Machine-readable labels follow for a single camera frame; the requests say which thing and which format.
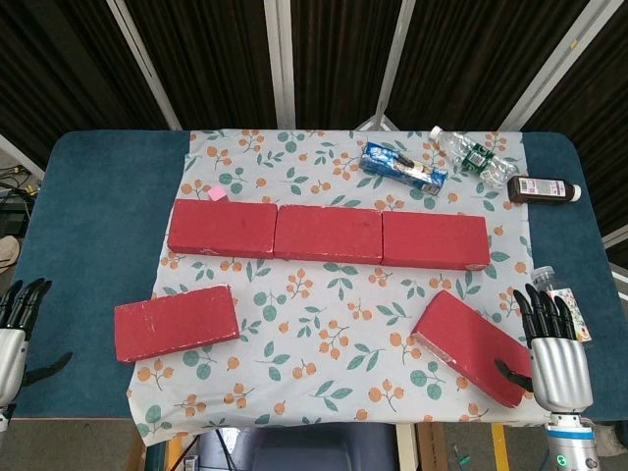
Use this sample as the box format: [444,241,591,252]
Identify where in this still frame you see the clear bottle with fruit label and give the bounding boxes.
[530,266,593,343]

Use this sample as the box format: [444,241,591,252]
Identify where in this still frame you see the blue cookie snack package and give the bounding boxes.
[360,141,449,193]

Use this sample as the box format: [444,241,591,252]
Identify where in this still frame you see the floral orange-berry tablecloth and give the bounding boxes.
[126,128,565,447]

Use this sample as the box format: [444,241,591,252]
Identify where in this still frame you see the white frame post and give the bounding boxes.
[263,0,298,130]
[371,0,419,130]
[497,0,609,132]
[106,0,184,131]

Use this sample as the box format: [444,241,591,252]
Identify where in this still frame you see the tan hat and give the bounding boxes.
[0,235,22,272]

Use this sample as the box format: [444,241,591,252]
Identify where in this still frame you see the brown medicine bottle white cap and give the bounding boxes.
[506,175,583,204]

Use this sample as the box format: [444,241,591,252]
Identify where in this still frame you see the grey metal stand legs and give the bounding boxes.
[353,100,407,132]

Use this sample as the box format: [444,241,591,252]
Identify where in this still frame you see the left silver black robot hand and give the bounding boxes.
[0,278,74,407]

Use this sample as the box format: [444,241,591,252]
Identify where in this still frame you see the clear water bottle green label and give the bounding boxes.
[429,126,516,187]

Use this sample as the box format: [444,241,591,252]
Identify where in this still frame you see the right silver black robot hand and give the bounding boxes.
[494,283,594,412]

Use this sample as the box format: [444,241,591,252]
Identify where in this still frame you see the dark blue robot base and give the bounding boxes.
[198,422,398,471]

